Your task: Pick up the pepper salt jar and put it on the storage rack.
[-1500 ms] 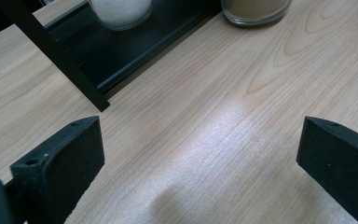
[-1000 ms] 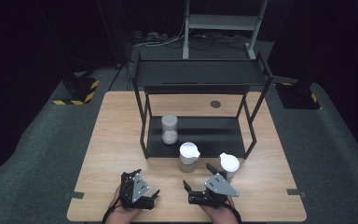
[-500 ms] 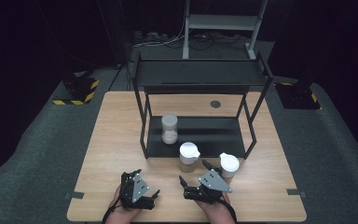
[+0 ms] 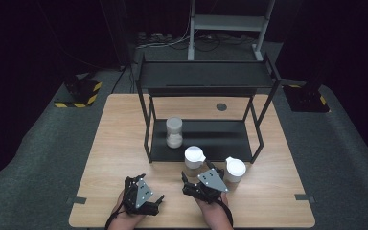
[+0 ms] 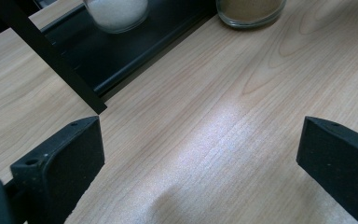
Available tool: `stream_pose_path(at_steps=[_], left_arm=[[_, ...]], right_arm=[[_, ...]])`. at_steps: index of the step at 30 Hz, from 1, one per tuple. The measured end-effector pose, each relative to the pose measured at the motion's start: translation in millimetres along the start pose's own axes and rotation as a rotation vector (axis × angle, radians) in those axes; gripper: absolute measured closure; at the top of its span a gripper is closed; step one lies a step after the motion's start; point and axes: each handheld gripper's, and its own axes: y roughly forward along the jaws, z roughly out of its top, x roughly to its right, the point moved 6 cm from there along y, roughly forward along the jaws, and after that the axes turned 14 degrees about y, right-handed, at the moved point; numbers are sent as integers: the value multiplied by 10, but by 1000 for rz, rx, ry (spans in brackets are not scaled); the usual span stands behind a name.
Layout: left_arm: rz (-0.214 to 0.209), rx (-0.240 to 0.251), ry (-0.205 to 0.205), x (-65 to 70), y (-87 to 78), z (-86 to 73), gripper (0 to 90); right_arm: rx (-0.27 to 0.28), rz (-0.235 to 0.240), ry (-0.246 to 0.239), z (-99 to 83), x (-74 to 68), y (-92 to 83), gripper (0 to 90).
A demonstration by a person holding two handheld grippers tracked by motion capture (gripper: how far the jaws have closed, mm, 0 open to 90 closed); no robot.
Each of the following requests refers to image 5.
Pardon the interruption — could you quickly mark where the glass jar of brown powder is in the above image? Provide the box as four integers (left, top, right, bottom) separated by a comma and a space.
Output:
215, 0, 288, 30

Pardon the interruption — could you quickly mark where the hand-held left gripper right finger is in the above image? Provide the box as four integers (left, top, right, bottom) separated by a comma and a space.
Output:
296, 116, 358, 224

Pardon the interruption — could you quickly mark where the black metal two-tier rack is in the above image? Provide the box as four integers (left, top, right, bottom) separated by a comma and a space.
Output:
0, 0, 219, 116

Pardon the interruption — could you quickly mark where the glass jar of white powder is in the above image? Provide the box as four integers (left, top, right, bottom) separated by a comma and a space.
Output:
83, 0, 150, 35

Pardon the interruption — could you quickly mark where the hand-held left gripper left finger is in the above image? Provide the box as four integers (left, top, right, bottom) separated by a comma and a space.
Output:
9, 115, 105, 224

